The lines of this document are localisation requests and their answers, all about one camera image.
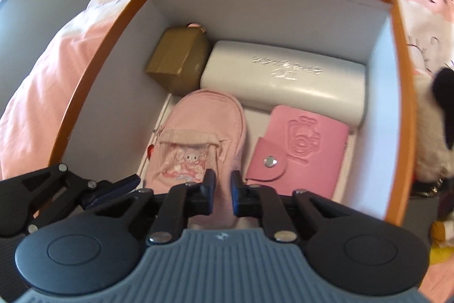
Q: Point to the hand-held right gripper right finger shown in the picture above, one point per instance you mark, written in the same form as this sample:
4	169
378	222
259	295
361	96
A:
237	193

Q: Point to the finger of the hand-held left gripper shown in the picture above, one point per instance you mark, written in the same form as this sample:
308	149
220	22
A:
113	190

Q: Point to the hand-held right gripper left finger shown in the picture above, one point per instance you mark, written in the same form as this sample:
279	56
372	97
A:
209	186

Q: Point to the pink backpack-shaped pouch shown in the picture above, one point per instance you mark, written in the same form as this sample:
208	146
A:
198	122

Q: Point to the pink card wallet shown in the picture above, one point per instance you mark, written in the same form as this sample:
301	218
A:
301	146

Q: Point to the white glasses case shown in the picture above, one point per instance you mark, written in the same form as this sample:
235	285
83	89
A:
248	75

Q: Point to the small gold cardboard box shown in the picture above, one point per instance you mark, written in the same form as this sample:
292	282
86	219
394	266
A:
177	58

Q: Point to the orange-rimmed white storage box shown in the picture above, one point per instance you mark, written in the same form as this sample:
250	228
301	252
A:
269	15

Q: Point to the black box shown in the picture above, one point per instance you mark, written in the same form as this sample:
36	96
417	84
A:
425	207

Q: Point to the black and white plush toy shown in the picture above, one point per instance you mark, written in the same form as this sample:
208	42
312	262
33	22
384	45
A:
432	132

